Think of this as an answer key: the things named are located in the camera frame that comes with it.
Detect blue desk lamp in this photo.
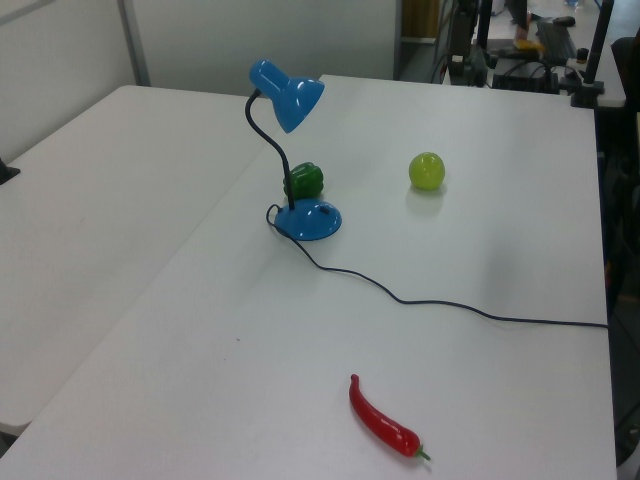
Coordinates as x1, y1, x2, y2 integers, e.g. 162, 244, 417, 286
244, 58, 345, 243

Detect green toy bell pepper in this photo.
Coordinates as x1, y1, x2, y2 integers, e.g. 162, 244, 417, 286
282, 162, 325, 201

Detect yellow-green toy apple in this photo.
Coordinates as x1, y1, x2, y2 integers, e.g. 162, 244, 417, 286
408, 151, 448, 192

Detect red toy chili pepper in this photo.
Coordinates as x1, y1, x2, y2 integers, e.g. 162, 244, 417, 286
348, 373, 432, 464

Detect wooden cabinet panel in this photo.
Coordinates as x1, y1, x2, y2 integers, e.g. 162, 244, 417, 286
402, 0, 442, 38

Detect black equipment stand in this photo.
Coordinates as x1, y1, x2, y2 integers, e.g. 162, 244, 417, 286
447, 0, 492, 87

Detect dark grey keyboard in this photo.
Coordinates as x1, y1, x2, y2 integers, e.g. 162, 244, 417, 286
536, 22, 577, 59

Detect black office chair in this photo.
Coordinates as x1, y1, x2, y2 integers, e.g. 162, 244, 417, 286
610, 37, 640, 166

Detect black lamp power cable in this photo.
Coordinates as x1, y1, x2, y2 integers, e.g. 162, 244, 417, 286
264, 202, 610, 330

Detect black box with cables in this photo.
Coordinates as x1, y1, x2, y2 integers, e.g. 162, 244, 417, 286
492, 49, 562, 94

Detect black clamped camera pole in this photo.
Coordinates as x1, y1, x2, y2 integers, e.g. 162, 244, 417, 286
569, 0, 615, 109

